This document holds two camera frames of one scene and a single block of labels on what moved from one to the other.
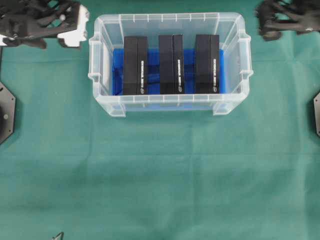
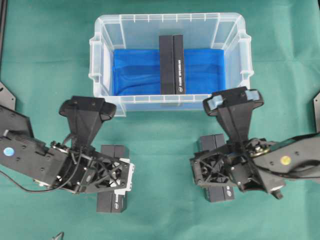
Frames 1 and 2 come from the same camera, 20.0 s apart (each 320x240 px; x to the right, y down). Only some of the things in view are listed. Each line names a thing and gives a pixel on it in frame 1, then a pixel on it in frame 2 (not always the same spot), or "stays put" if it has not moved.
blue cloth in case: (189, 71) stays put
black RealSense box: (207, 64) -> (212, 142)
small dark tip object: (60, 236) stays put
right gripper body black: (274, 16) -> (233, 164)
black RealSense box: (171, 51) stays put
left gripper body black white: (26, 22) -> (83, 170)
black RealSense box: (135, 68) -> (108, 202)
